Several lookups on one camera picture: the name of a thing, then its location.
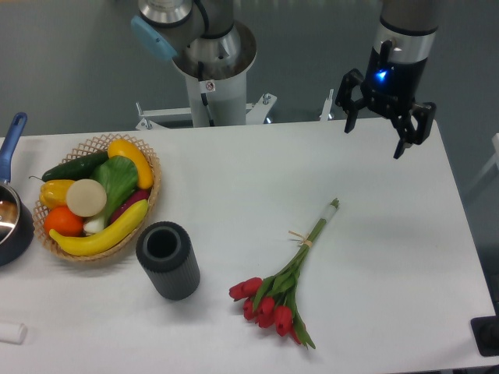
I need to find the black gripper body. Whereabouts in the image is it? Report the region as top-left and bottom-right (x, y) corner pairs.
(361, 40), (426, 118)

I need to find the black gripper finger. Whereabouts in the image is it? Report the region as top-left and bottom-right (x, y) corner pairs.
(335, 69), (366, 133)
(392, 102), (437, 159)

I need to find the red tulip bouquet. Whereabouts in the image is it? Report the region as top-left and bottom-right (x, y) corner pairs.
(228, 198), (340, 349)

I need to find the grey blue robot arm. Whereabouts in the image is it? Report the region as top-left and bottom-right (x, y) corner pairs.
(131, 1), (440, 157)

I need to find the white furniture piece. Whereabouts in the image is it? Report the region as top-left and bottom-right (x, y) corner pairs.
(463, 133), (498, 203)

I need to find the black device at edge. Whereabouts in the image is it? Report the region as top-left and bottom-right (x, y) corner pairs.
(470, 316), (498, 357)

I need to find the purple eggplant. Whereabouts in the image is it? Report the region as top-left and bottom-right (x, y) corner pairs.
(109, 189), (150, 224)

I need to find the yellow squash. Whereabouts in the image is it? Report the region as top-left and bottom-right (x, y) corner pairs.
(108, 139), (154, 189)

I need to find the dark grey ribbed vase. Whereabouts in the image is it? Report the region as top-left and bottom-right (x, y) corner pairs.
(136, 221), (200, 301)

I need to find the green leafy bok choy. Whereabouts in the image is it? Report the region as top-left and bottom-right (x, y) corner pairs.
(83, 156), (138, 236)

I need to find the yellow banana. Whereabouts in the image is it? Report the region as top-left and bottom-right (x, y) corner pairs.
(49, 199), (149, 256)

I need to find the green cucumber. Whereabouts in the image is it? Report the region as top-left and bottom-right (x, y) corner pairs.
(30, 152), (108, 182)

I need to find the beige round disc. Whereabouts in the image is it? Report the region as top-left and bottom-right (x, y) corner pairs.
(65, 179), (107, 217)

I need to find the yellow bell pepper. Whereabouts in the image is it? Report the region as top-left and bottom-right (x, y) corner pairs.
(39, 179), (75, 210)

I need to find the orange fruit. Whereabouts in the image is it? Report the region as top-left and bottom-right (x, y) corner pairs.
(44, 206), (83, 237)

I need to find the white cylinder object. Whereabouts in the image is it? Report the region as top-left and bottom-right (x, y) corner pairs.
(0, 321), (28, 345)

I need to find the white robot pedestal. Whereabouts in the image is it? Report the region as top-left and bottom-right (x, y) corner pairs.
(173, 21), (257, 127)

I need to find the white metal base frame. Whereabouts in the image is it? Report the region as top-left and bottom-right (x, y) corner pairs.
(135, 88), (334, 131)

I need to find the blue handled saucepan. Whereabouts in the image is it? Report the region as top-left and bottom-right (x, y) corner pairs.
(1, 112), (34, 266)

